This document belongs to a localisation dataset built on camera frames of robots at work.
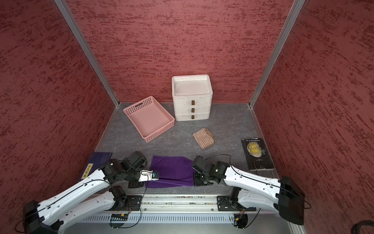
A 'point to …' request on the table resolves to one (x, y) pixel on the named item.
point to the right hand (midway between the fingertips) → (196, 185)
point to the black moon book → (257, 155)
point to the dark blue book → (96, 160)
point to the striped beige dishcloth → (204, 137)
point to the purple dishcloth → (173, 171)
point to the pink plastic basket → (149, 117)
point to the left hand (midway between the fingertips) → (142, 179)
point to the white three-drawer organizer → (192, 96)
